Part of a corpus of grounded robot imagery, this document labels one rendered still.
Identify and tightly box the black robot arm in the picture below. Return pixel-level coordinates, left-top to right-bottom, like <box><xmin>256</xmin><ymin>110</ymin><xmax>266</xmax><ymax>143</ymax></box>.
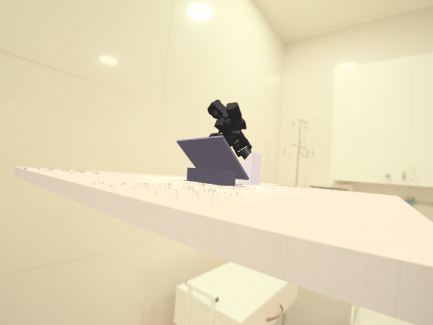
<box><xmin>207</xmin><ymin>100</ymin><xmax>252</xmax><ymax>160</ymax></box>

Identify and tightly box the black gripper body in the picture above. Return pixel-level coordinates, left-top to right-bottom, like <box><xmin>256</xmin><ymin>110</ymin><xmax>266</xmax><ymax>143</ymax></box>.
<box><xmin>209</xmin><ymin>123</ymin><xmax>246</xmax><ymax>145</ymax></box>

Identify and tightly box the lavender switch panel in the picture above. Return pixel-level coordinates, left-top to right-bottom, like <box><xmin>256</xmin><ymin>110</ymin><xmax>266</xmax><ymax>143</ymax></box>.
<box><xmin>176</xmin><ymin>135</ymin><xmax>249</xmax><ymax>186</ymax></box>

